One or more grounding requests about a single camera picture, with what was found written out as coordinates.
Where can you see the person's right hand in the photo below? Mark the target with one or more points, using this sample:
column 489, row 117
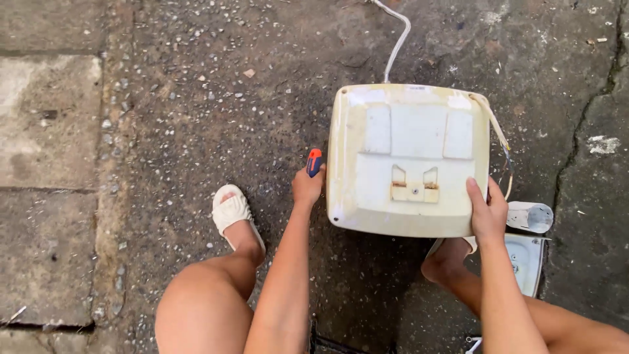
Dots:
column 488, row 214

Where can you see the person's left hand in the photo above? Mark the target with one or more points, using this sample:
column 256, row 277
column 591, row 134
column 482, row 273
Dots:
column 307, row 187

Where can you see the person's left fingers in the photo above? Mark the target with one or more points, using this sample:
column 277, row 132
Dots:
column 314, row 178

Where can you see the yellowed white appliance housing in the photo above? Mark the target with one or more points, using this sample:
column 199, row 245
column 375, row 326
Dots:
column 408, row 157

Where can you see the person's left leg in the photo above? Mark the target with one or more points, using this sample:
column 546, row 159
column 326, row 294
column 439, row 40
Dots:
column 216, row 295

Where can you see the person's leg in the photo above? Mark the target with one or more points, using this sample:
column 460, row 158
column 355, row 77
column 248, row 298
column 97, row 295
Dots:
column 216, row 295
column 530, row 314

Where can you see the black metal object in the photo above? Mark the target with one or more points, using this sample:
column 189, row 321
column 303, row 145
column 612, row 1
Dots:
column 334, row 341

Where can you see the white plastic tube piece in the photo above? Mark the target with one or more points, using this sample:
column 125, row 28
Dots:
column 529, row 217

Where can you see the white metal cover plate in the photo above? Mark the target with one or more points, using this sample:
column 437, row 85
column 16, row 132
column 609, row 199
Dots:
column 526, row 263

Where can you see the person's right leg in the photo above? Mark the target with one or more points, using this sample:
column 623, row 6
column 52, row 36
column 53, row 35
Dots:
column 530, row 314

